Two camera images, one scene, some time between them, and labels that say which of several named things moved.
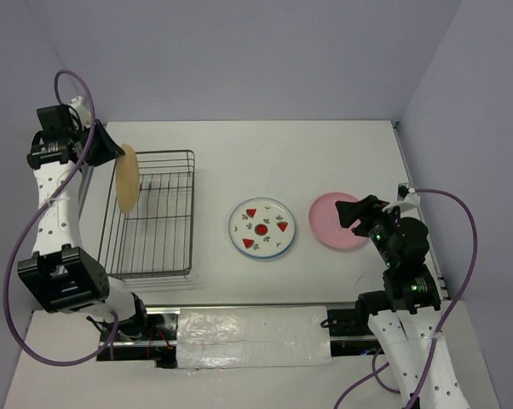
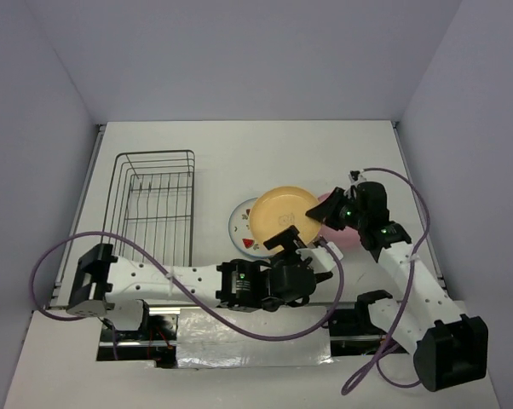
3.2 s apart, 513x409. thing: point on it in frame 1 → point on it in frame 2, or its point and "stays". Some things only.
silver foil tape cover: [221, 337] stays
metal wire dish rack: [155, 238] stays
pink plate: [325, 221] stays
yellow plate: [127, 179] → [277, 210]
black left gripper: [109, 148] → [289, 241]
